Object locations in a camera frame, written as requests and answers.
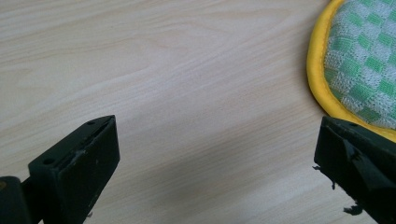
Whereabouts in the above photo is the green checkered yellow-rimmed round cloth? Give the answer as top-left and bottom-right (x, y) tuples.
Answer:
(305, 0), (396, 143)

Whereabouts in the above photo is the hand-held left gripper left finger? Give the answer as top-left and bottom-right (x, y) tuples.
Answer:
(27, 114), (121, 224)

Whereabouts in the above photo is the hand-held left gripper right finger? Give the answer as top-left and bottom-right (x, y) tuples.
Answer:
(312, 116), (396, 224)

